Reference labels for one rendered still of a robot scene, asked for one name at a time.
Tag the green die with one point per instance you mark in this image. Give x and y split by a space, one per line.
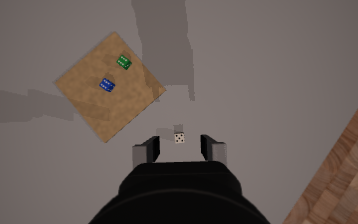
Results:
124 62

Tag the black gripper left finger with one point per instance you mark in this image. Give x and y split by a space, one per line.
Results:
146 152

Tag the white die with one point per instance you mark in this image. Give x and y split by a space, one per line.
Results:
179 137

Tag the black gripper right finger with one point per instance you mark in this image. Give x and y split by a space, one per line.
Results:
213 150

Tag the blue die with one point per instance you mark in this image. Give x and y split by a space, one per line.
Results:
107 85

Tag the tan square mat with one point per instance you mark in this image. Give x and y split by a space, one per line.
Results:
108 112

